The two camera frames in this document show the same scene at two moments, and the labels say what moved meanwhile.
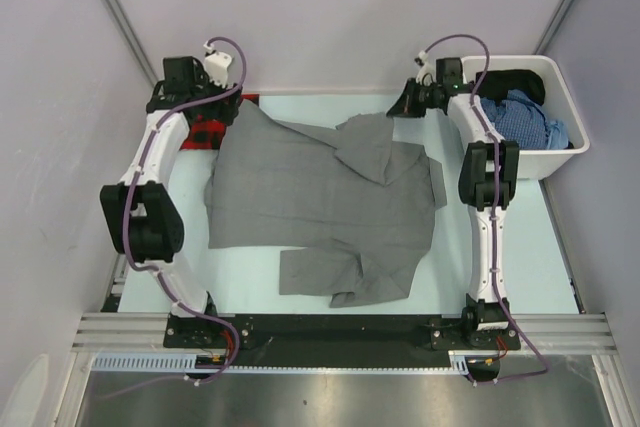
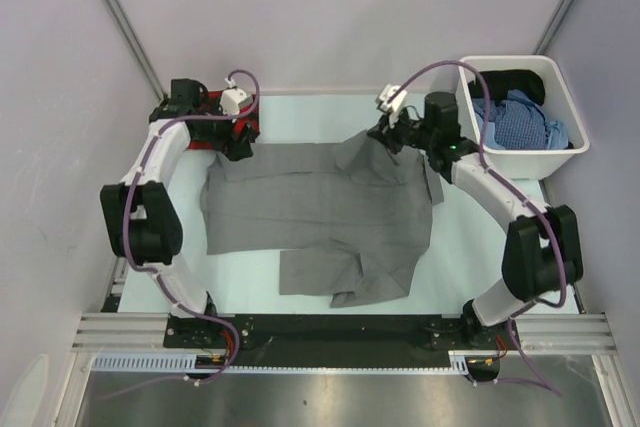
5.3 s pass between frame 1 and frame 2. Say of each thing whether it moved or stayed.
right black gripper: moved
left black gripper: moved
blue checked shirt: stayed
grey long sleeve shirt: moved
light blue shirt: stayed
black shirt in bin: stayed
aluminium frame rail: stayed
